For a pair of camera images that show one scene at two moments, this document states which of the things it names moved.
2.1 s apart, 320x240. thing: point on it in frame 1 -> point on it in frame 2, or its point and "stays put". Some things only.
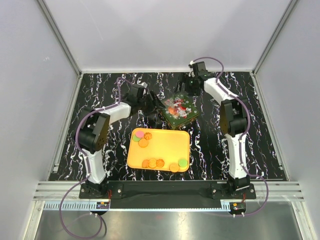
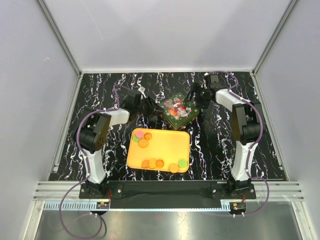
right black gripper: x=184 y=78 -> x=196 y=88
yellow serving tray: x=170 y=146 stays put
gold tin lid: x=179 y=108 stays put
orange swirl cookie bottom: x=160 y=163 stays put
